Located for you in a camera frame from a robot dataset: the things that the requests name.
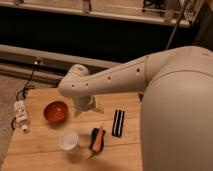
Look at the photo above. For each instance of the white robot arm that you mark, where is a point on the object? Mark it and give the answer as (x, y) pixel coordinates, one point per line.
(176, 121)

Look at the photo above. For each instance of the metal pole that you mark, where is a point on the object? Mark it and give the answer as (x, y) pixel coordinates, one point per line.
(181, 14)

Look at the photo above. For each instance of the wooden shelf frame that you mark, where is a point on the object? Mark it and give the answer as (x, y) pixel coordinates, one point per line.
(144, 11)

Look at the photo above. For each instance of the black white striped block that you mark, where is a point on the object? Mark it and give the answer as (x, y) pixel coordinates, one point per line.
(118, 123)

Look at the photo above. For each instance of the white power strip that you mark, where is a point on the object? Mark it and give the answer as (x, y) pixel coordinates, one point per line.
(21, 115)

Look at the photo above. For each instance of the orange carrot toy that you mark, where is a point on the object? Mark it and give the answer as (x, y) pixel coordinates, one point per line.
(98, 140)

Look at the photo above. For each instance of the red bowl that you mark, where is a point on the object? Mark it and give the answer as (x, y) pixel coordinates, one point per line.
(56, 112)

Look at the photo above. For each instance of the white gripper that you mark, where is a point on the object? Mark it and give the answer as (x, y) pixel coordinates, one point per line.
(84, 104)

